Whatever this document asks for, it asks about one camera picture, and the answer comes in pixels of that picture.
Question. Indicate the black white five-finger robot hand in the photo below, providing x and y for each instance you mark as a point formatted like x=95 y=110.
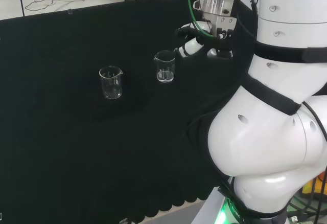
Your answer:
x=223 y=27

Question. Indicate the small clear glass beaker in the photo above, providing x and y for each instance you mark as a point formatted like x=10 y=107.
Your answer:
x=165 y=77

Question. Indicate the large clear graduated glass beaker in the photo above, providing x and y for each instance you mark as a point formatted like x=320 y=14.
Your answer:
x=111 y=91

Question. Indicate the yellow stop button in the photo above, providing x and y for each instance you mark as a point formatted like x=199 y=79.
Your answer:
x=307 y=187

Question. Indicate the black bench cloth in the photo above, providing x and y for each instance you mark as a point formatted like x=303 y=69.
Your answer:
x=64 y=144

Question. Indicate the thin black pole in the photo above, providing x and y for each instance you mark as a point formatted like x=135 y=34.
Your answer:
x=21 y=0

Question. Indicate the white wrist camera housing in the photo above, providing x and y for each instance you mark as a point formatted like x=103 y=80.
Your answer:
x=198 y=5

